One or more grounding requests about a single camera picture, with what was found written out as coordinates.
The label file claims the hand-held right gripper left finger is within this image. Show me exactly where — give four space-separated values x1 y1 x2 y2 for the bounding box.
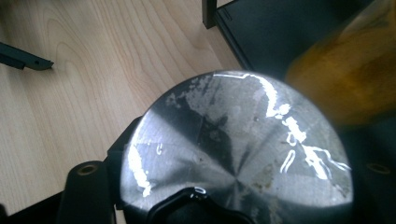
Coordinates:
106 116 145 210

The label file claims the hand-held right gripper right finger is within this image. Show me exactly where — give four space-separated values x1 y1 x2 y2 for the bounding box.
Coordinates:
337 119 396 166

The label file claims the glass jar of yellow powder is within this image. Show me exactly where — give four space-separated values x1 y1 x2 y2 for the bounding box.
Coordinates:
284 0 396 126

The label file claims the round metal jar lid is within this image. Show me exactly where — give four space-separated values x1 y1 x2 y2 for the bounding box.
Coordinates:
120 70 355 224

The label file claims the black metal bar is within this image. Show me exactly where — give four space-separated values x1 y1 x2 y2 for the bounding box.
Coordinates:
0 41 55 72

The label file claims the black tray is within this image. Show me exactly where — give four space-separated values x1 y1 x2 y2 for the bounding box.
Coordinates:
201 0 375 81

